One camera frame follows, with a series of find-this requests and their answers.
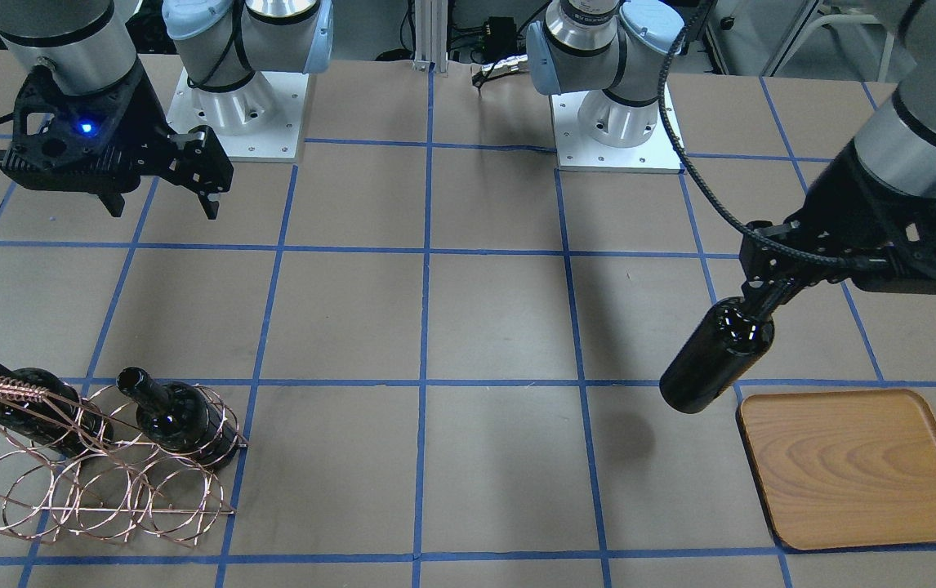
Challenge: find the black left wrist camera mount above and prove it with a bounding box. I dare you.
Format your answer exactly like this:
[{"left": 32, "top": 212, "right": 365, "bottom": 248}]
[{"left": 852, "top": 189, "right": 936, "bottom": 295}]

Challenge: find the wooden tray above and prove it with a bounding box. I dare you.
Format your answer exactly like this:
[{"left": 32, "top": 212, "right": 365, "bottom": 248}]
[{"left": 738, "top": 390, "right": 936, "bottom": 551}]

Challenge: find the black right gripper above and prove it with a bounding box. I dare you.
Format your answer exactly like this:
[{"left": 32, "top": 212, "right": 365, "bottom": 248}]
[{"left": 99, "top": 124, "right": 235, "bottom": 221}]

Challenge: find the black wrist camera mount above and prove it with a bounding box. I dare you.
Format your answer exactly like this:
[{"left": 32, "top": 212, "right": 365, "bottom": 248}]
[
  {"left": 852, "top": 189, "right": 936, "bottom": 295},
  {"left": 0, "top": 62, "right": 173, "bottom": 197}
]

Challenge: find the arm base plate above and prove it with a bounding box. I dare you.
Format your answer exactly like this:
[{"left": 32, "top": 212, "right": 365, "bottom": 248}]
[
  {"left": 550, "top": 89, "right": 684, "bottom": 174},
  {"left": 167, "top": 70, "right": 314, "bottom": 164}
]

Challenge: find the aluminium frame post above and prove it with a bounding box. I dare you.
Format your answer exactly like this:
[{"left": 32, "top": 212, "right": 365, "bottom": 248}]
[{"left": 412, "top": 0, "right": 450, "bottom": 77}]

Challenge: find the black braided cable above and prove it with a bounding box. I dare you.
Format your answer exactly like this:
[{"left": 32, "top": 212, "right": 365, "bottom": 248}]
[{"left": 657, "top": 0, "right": 902, "bottom": 270}]

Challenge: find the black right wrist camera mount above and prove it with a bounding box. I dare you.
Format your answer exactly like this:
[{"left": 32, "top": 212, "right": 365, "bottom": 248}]
[{"left": 0, "top": 62, "right": 173, "bottom": 197}]

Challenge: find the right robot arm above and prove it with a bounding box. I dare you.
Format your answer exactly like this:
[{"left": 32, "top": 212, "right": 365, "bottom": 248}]
[{"left": 0, "top": 1, "right": 333, "bottom": 220}]

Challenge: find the dark wine bottle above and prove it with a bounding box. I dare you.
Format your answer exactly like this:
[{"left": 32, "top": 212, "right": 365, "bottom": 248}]
[
  {"left": 0, "top": 364, "right": 114, "bottom": 459},
  {"left": 659, "top": 282, "right": 788, "bottom": 414},
  {"left": 116, "top": 366, "right": 239, "bottom": 471}
]

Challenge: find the copper wire bottle basket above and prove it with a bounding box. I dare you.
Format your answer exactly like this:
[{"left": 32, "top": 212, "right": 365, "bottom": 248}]
[{"left": 0, "top": 377, "right": 236, "bottom": 548}]

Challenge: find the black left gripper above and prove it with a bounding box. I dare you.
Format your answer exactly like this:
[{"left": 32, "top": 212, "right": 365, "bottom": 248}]
[{"left": 740, "top": 144, "right": 909, "bottom": 315}]

